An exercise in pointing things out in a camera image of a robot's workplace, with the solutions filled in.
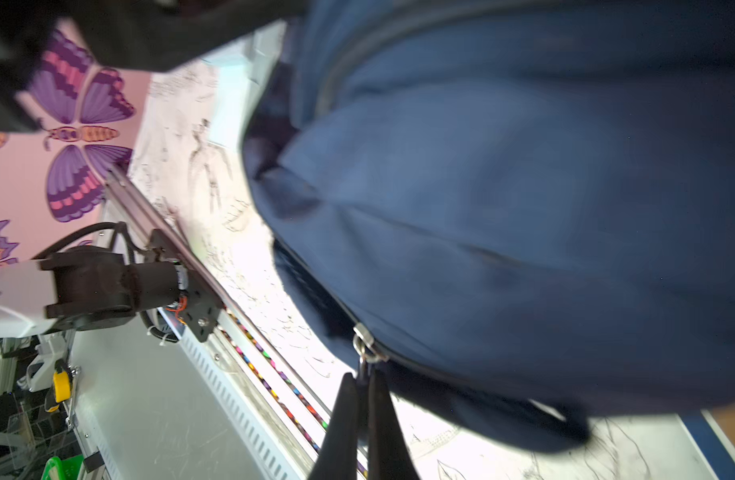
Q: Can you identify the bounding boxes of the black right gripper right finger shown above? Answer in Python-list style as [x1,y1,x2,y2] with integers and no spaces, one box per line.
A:
[367,369,419,480]

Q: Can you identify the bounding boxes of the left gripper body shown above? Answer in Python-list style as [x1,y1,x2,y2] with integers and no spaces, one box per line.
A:
[0,0,307,132]

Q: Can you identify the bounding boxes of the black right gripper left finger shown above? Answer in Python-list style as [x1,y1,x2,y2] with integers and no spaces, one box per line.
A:
[307,373,363,480]

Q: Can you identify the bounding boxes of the navy blue backpack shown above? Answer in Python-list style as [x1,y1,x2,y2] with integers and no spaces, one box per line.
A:
[242,1,735,452]

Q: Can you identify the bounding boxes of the navy blue book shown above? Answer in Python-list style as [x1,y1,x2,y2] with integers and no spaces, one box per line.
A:
[679,406,735,479]

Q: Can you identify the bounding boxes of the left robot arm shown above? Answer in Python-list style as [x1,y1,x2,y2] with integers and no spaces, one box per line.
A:
[0,1,305,338]

